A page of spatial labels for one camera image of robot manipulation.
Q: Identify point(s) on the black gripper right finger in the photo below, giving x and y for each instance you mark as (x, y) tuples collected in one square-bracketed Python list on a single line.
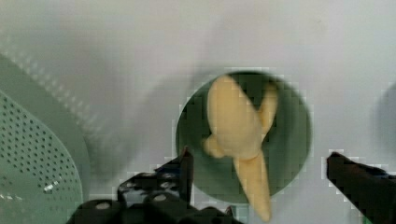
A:
[(371, 190)]

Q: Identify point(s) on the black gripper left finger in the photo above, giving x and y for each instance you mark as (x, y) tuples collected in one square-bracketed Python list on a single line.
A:
[(160, 197)]

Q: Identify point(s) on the yellow plush peeled banana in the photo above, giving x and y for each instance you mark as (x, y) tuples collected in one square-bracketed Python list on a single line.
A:
[(238, 129)]

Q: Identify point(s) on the green mug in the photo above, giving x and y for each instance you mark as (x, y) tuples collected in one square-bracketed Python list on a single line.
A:
[(285, 147)]

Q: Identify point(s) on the pale green perforated colander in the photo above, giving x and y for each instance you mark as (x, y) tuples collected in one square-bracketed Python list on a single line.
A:
[(45, 169)]

